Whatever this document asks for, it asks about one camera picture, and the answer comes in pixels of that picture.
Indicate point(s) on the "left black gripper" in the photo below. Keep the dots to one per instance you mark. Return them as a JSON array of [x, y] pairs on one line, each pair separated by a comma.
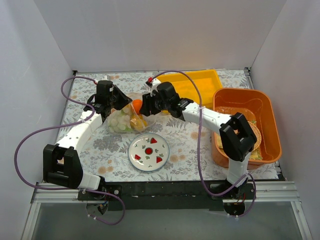
[[116, 98]]

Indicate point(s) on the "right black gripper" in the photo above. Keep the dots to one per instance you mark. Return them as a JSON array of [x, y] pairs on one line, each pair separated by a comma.
[[152, 104]]

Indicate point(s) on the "clear zip top bag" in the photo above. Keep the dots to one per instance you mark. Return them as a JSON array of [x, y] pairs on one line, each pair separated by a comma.
[[123, 121]]

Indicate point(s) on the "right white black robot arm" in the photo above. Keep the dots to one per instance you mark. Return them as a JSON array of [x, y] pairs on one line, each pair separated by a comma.
[[237, 136]]

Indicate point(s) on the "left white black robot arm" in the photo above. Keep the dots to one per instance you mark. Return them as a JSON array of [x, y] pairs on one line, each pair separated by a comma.
[[61, 162]]

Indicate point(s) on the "fake orange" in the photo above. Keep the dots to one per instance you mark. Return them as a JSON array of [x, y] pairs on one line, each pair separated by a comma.
[[137, 105]]

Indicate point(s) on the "smooth fake yellow lemon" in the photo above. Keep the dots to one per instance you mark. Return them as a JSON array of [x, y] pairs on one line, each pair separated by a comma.
[[140, 124]]

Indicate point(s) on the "watermelon pattern ceramic plate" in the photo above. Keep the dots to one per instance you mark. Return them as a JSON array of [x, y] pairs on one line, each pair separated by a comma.
[[148, 152]]

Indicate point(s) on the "orange plastic tub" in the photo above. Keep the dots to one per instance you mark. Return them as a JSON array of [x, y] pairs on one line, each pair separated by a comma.
[[257, 108]]

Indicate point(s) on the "round woven bamboo basket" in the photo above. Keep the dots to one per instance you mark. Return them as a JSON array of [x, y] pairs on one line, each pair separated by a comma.
[[258, 135]]

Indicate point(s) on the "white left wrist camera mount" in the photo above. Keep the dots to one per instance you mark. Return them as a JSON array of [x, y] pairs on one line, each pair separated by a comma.
[[107, 78]]

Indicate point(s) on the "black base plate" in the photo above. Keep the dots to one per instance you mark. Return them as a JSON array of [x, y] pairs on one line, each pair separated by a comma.
[[173, 195]]

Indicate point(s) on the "aluminium frame rail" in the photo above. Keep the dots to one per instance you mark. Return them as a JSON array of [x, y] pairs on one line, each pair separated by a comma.
[[77, 204]]

